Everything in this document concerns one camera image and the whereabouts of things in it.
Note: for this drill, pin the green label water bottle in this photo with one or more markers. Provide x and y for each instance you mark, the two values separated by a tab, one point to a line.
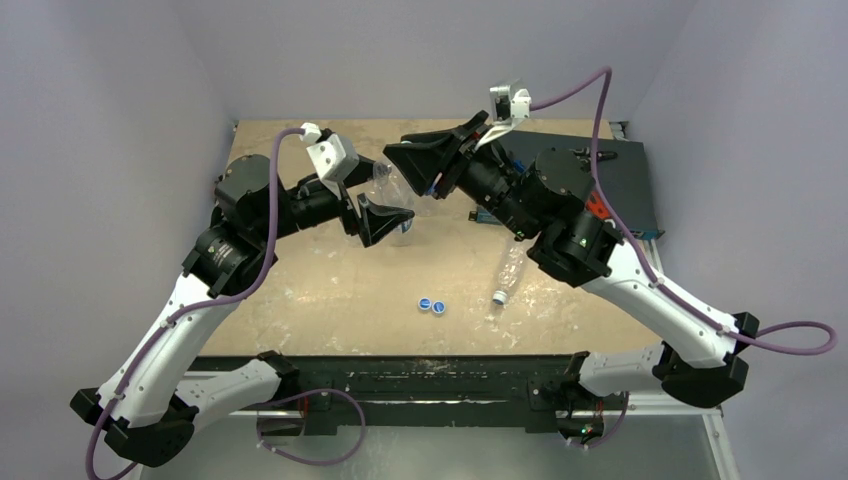
402	235

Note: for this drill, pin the dark network switch box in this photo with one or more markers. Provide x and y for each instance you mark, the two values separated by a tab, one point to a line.
629	179

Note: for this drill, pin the blue label Pocari bottle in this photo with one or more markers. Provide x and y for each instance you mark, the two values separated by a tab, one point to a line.
431	192

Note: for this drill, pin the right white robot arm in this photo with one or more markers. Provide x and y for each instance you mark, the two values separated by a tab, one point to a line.
698	358

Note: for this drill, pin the red adjustable wrench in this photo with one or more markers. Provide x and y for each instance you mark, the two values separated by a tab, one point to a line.
596	206

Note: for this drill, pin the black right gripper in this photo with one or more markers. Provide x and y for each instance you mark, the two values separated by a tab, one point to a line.
457	163

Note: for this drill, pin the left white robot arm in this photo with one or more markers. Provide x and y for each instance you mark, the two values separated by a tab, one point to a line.
146	413

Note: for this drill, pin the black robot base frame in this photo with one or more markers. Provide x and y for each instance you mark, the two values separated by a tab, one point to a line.
535	393

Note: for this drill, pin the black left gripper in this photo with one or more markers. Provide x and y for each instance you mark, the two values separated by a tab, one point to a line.
373	220

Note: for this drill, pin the clear bottle white cap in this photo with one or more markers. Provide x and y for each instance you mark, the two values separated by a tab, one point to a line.
390	187

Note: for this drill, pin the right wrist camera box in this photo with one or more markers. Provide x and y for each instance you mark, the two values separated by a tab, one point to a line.
510	106

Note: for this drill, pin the clear bottle blue cap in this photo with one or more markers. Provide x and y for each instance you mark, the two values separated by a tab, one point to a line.
509	272

